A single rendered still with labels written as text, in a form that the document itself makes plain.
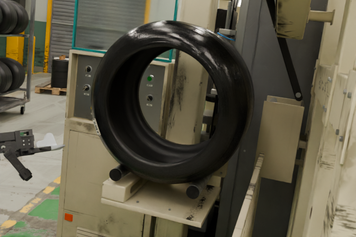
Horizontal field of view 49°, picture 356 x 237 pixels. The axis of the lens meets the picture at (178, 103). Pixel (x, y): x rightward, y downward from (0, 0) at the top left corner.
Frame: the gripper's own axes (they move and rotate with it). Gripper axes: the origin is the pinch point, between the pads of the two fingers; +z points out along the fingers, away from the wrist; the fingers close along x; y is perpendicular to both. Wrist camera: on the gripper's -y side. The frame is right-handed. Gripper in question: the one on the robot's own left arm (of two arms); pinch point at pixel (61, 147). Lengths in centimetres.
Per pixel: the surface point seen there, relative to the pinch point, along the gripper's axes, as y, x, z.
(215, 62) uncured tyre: 19, -33, 44
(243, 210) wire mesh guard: -22, -52, 35
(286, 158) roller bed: -16, -14, 79
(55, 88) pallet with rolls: 134, 654, 78
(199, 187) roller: -19.5, -16.9, 40.4
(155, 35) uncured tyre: 30.8, -23.4, 29.8
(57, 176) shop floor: -20, 248, 23
